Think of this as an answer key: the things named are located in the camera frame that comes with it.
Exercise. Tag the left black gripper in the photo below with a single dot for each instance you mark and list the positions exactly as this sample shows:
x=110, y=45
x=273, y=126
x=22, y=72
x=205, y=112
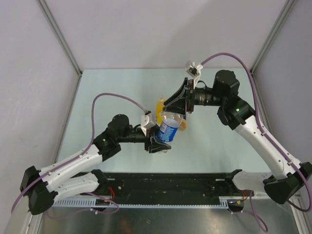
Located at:
x=154, y=146

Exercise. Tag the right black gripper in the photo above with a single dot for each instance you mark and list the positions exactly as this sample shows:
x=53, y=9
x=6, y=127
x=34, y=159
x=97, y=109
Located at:
x=181, y=101

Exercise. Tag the yellow juice bottle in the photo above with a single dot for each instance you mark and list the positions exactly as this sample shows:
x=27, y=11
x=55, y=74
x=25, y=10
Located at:
x=159, y=109

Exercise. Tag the clear Pepsi bottle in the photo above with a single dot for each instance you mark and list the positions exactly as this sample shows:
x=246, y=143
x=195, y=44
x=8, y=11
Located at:
x=169, y=127

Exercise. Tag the orange Pocari Sweat bottle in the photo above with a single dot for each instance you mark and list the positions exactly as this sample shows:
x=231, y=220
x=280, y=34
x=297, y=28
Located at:
x=183, y=125

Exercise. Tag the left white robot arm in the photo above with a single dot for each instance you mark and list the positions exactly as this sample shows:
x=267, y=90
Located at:
x=44, y=187

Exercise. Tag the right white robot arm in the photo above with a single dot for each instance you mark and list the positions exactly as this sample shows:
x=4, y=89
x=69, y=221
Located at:
x=287, y=174

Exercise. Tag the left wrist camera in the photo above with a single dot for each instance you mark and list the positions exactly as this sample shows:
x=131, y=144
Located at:
x=147, y=122

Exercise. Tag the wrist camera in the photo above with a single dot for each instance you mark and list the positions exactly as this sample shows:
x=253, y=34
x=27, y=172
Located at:
x=194, y=70
x=147, y=122

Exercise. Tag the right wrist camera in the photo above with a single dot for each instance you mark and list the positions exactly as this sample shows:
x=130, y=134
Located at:
x=194, y=70

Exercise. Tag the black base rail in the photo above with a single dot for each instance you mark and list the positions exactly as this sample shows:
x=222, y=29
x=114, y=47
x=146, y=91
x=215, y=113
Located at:
x=167, y=189

